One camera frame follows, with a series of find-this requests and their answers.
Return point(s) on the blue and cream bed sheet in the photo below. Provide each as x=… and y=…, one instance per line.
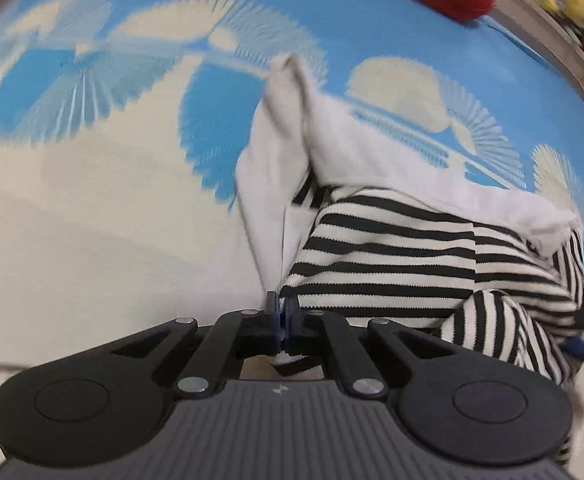
x=96, y=210

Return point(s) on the striped hooded top white vest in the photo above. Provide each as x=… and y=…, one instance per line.
x=397, y=240

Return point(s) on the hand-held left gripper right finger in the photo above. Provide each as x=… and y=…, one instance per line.
x=294, y=330

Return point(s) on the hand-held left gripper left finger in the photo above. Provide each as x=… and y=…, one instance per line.
x=272, y=327

